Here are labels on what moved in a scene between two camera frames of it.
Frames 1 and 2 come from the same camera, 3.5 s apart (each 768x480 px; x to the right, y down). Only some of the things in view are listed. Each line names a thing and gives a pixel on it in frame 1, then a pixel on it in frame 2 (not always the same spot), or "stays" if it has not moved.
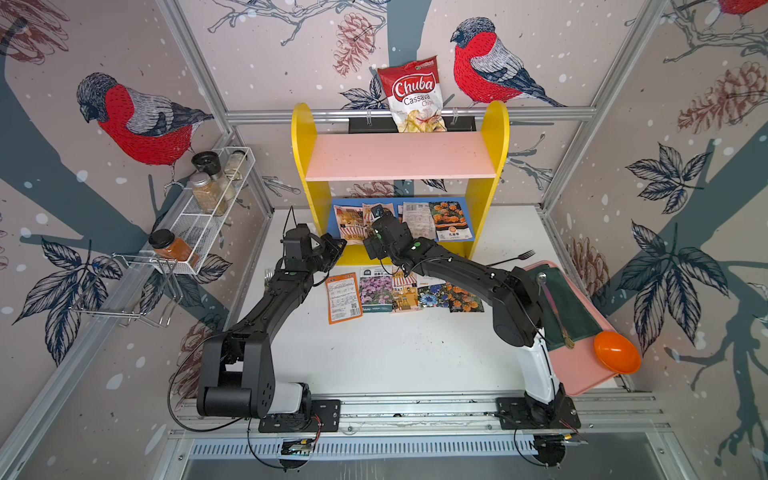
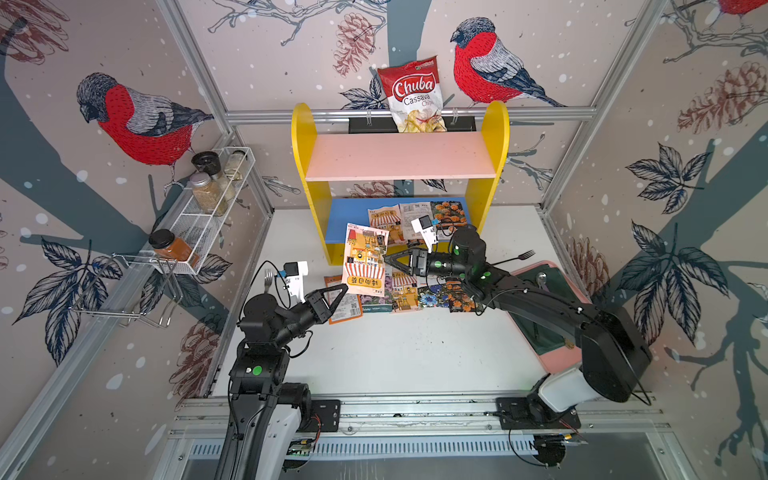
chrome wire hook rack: [131, 287] stays
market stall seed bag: [404, 292] stays
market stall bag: [351, 223] → [364, 264]
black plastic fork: [524, 256] stays
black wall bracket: [391, 124] stays
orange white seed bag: [343, 299] → [360, 275]
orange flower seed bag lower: [449, 220] stays
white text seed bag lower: [419, 219] stays
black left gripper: [328, 242] → [318, 307]
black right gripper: [371, 246] → [393, 260]
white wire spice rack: [184, 242] stays
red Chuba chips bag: [414, 95] stays
